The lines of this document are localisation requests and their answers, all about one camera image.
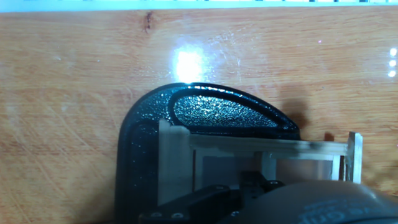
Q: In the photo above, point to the miniature wooden window frame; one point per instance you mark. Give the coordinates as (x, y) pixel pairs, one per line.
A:
(174, 161)

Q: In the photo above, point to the glossy brown wooden board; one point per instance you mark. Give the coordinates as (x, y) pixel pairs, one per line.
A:
(62, 93)

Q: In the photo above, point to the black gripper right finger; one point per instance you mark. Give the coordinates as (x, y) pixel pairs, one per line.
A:
(250, 189)

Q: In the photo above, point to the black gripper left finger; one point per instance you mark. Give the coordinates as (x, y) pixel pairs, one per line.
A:
(192, 208)

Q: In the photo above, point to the black metal C-clamp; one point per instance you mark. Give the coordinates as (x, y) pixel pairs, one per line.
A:
(136, 155)

